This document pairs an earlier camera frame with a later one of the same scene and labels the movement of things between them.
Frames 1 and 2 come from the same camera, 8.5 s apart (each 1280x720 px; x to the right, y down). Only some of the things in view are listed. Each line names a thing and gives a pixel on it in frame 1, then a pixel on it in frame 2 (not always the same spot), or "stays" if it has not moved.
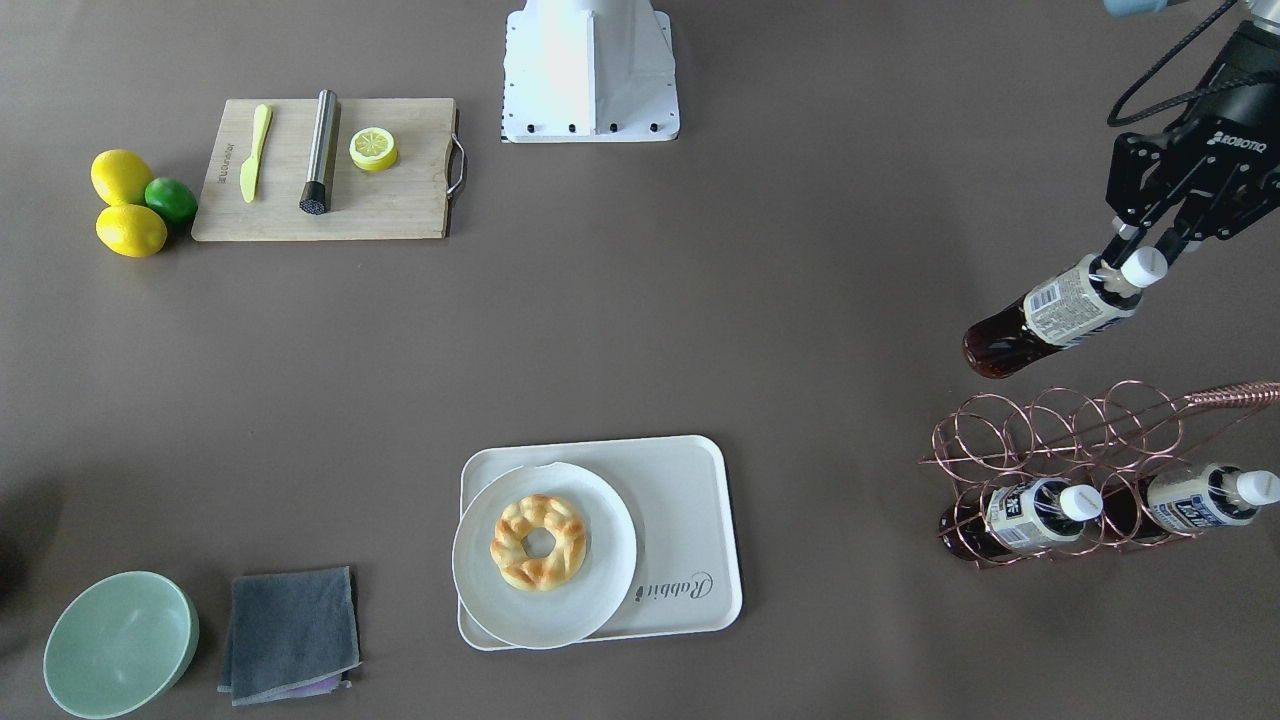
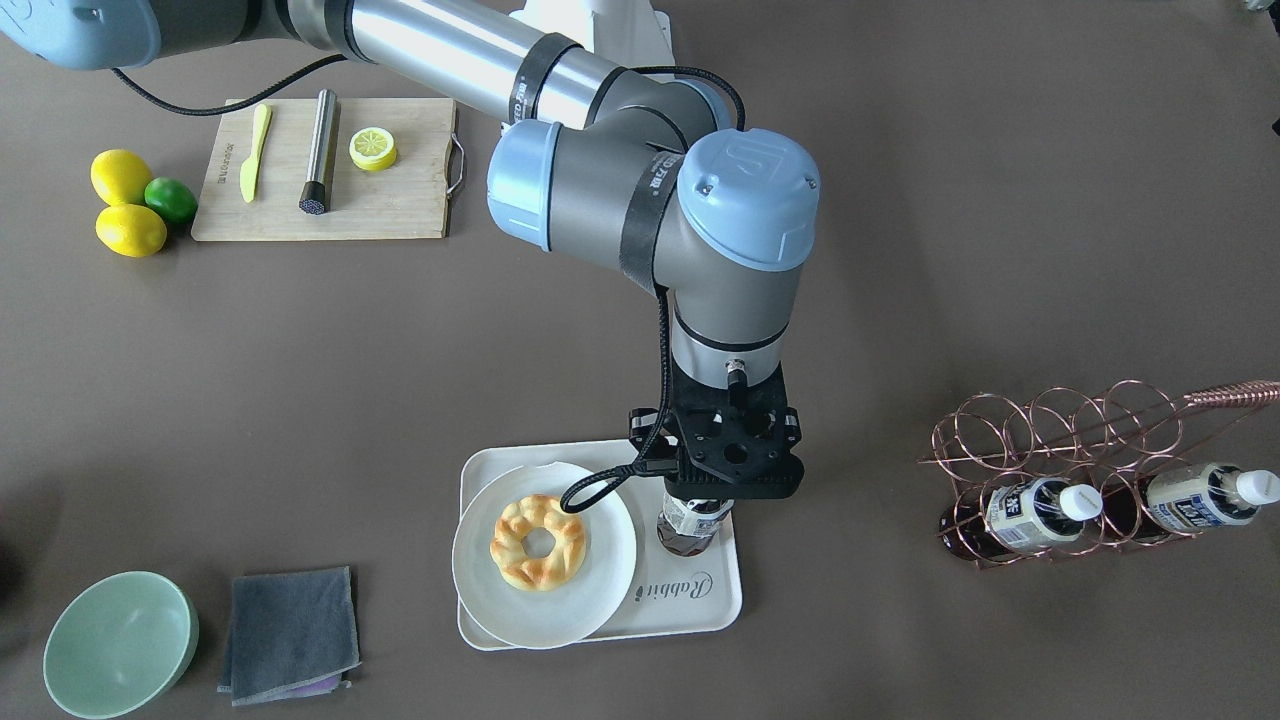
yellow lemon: (120, 178) stays
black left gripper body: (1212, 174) -> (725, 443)
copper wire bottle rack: (1049, 476) stays
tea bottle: (1073, 302) -> (687, 526)
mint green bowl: (120, 645) stays
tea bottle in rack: (1018, 516) stays
